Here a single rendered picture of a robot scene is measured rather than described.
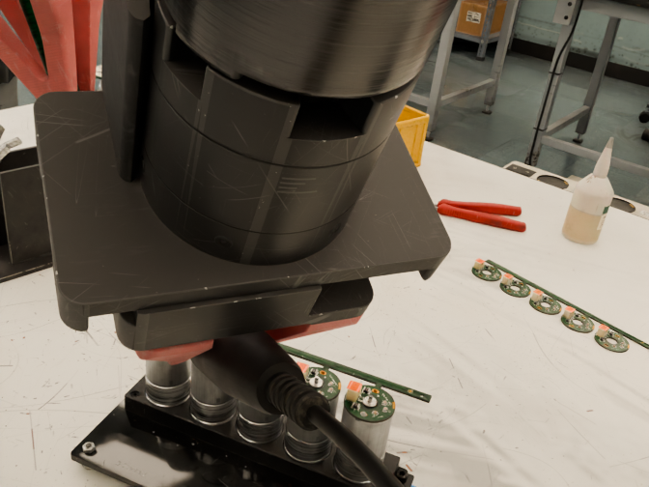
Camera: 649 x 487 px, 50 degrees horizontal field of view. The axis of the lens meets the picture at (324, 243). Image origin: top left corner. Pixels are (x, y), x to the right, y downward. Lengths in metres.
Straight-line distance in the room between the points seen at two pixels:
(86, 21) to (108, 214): 0.16
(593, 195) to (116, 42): 0.55
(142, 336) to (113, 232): 0.03
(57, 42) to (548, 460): 0.34
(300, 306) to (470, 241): 0.46
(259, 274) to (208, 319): 0.02
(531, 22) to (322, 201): 4.89
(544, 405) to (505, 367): 0.04
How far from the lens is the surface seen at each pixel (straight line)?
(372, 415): 0.34
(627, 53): 4.86
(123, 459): 0.38
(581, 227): 0.68
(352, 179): 0.15
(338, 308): 0.19
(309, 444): 0.36
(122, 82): 0.16
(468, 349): 0.50
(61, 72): 0.32
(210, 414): 0.38
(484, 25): 4.62
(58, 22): 0.31
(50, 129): 0.19
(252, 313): 0.18
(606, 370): 0.52
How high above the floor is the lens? 1.04
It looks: 29 degrees down
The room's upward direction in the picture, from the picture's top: 7 degrees clockwise
